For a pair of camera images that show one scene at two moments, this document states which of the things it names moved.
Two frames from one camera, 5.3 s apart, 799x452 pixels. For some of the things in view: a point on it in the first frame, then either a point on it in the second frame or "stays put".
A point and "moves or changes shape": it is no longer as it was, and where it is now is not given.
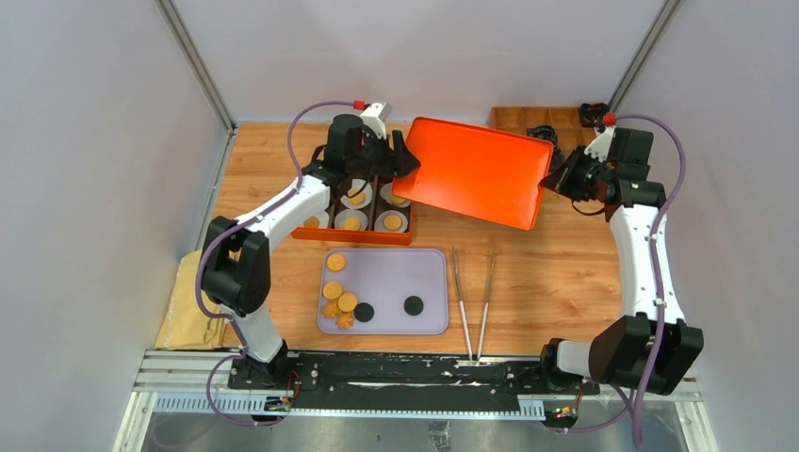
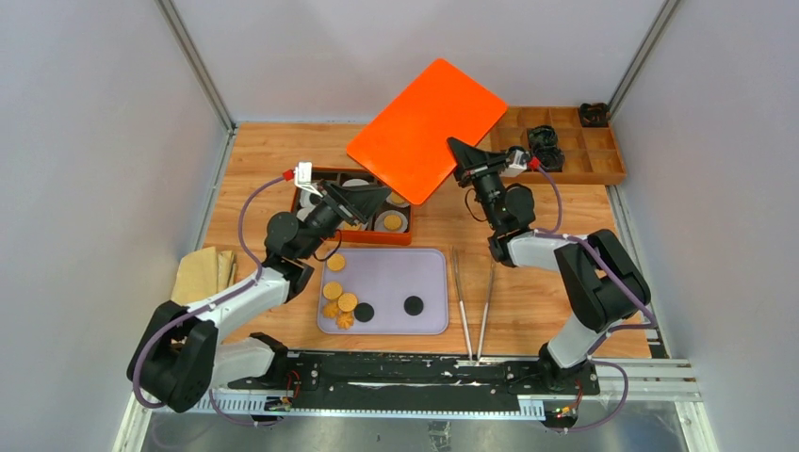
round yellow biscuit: [392, 222] stays put
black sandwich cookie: [414, 305] stays put
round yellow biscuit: [348, 302] stays put
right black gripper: [562, 182] to [473, 164]
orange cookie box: [363, 210] stays put
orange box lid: [488, 174] moves or changes shape
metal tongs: [474, 360] stays put
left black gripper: [397, 161] to [357, 204]
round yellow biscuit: [335, 262] stays put
